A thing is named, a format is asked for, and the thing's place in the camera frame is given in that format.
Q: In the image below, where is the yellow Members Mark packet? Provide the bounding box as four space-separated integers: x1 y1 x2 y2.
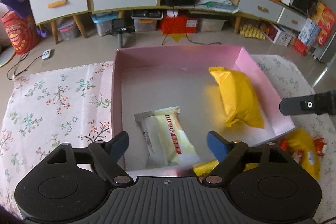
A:
193 128 321 180

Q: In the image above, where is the red snack packet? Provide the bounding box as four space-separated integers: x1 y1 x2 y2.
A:
278 137 327 156

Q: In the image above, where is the plain yellow snack packet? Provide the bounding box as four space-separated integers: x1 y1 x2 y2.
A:
209 67 265 128

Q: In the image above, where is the cream white wafer packet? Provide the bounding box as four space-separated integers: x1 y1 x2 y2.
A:
134 106 200 168

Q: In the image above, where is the pink cardboard box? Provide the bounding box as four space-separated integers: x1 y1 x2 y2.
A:
111 45 294 171

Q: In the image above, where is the yellow egg tray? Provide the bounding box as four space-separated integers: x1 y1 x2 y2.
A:
239 24 266 40

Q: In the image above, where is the red storage box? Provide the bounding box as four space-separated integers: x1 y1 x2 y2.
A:
160 14 198 34

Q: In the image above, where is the red monkey face bag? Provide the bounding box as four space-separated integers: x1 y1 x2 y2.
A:
1 11 41 55

